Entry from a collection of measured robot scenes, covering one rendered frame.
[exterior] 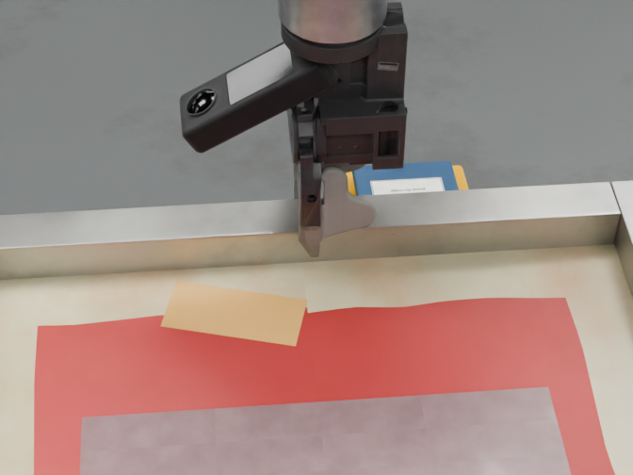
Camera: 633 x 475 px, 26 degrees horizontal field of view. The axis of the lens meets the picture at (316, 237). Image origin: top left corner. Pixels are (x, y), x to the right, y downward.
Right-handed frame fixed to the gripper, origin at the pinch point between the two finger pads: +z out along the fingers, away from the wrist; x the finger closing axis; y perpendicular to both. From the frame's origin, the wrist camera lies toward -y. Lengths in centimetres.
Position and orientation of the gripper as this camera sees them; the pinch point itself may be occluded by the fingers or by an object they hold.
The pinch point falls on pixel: (302, 222)
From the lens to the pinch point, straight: 108.9
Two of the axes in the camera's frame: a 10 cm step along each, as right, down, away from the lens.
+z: 0.0, 7.0, 7.2
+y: 10.0, -0.6, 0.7
